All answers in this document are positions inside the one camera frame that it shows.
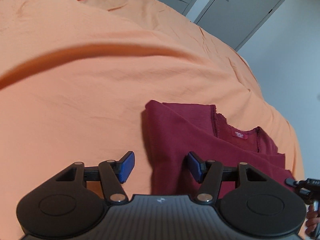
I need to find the orange bed duvet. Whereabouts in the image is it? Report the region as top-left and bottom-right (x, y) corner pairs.
(1, 0), (304, 239)

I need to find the grey room door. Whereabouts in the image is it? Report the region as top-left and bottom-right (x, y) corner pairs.
(195, 0), (284, 51)

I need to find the maroon long sleeve shirt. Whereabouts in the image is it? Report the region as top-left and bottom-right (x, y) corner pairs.
(145, 101), (293, 195)

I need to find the person right hand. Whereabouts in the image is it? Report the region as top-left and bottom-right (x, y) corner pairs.
(305, 204), (319, 238)

